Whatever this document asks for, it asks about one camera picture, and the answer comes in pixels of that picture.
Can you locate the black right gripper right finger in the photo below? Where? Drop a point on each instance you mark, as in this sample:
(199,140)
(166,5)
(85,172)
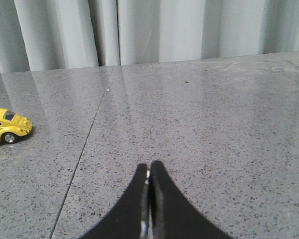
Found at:
(173,217)

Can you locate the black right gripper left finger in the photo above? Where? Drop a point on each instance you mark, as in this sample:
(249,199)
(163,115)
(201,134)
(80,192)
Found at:
(129,217)

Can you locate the yellow toy beetle car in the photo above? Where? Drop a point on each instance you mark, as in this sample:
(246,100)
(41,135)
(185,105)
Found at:
(13,126)

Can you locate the grey-white curtain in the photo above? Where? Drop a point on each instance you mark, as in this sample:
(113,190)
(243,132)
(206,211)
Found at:
(57,34)

